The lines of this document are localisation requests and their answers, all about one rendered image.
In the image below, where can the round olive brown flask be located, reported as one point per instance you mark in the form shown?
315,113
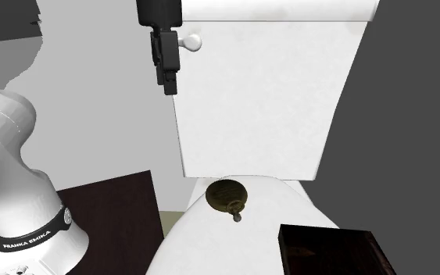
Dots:
225,195

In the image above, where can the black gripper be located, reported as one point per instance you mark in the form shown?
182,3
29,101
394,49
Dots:
158,13

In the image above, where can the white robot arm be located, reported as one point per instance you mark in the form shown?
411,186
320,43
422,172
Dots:
10,190

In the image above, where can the dark brown box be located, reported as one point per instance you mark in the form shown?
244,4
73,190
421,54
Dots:
330,253

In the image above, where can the dark brown robot stand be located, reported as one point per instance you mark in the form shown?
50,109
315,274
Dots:
120,217

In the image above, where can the white toilet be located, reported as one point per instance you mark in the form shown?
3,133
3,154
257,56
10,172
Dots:
257,99

